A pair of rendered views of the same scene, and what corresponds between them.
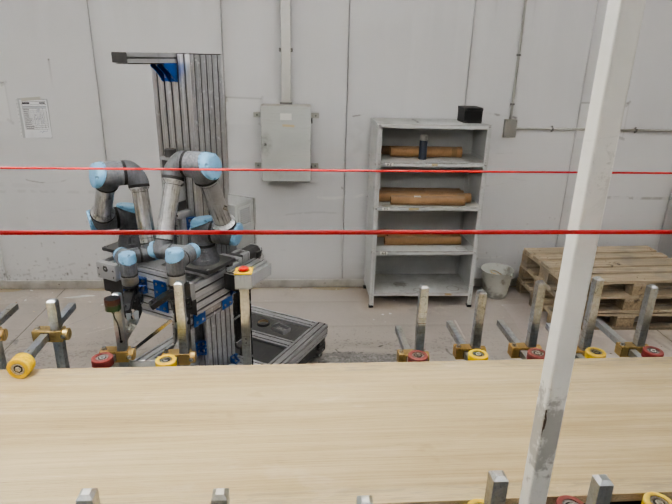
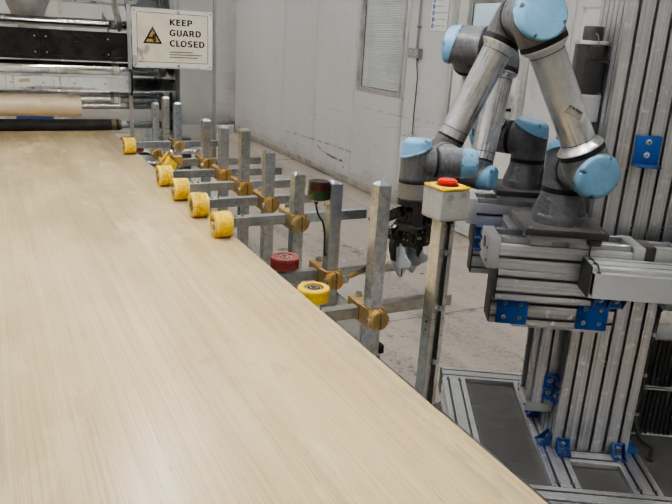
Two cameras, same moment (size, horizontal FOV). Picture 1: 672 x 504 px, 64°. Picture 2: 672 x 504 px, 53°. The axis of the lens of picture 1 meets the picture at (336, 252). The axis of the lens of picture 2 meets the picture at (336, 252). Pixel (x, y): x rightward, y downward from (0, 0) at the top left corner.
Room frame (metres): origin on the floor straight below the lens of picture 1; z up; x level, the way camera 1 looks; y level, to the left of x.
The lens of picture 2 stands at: (1.27, -0.82, 1.49)
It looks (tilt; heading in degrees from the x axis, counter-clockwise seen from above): 17 degrees down; 67
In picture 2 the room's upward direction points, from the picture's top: 3 degrees clockwise
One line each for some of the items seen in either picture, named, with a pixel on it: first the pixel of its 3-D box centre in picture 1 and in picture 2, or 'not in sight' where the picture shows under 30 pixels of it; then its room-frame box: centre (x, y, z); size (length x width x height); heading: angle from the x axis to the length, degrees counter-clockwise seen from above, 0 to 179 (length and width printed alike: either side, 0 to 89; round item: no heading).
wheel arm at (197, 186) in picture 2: not in sight; (244, 184); (1.92, 1.66, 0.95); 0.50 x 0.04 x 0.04; 5
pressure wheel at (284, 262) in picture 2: (103, 368); (284, 273); (1.84, 0.91, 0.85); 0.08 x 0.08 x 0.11
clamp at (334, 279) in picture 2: (117, 354); (325, 274); (1.96, 0.90, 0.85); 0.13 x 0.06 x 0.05; 95
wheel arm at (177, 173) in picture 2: not in sight; (224, 171); (1.90, 1.91, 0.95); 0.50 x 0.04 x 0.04; 5
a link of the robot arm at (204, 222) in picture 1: (203, 229); (568, 162); (2.57, 0.66, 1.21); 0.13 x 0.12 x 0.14; 74
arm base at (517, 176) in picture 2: (131, 235); (525, 171); (2.78, 1.11, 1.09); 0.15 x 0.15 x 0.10
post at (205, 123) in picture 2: not in sight; (205, 174); (1.86, 2.12, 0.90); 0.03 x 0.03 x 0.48; 5
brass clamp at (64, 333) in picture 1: (52, 334); (293, 219); (1.94, 1.15, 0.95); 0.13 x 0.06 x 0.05; 95
